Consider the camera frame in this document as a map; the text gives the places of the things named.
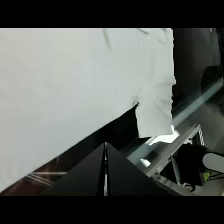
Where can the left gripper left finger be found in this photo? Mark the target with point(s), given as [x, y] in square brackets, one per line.
[87, 176]

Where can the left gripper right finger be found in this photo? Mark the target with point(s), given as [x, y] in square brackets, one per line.
[133, 178]

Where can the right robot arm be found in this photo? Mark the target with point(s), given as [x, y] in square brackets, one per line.
[195, 165]

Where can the white T-shirt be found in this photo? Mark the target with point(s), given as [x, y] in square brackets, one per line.
[73, 90]

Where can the silver frame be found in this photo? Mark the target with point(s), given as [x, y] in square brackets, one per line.
[173, 146]

